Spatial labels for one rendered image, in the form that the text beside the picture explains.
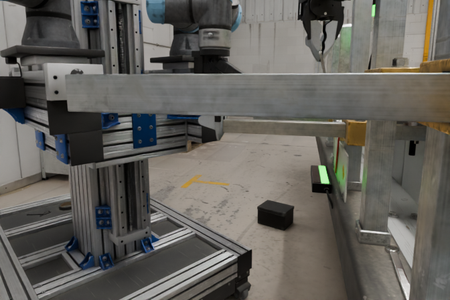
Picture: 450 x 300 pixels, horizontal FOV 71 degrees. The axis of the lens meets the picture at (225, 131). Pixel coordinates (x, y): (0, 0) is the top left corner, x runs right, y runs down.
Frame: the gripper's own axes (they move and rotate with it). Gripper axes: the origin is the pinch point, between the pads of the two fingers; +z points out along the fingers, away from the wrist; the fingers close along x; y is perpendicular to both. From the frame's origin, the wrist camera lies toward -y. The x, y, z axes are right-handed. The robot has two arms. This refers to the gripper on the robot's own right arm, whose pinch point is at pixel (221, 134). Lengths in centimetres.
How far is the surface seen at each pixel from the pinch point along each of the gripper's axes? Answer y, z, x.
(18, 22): 223, -56, -161
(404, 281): -32.3, 10.9, 32.8
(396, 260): -32.5, 10.9, 28.0
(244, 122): -5.8, -3.5, 1.4
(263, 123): -10.1, -3.6, 1.4
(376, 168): -29.9, -0.7, 22.7
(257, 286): -3, 82, -61
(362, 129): -30.7, -4.0, 4.9
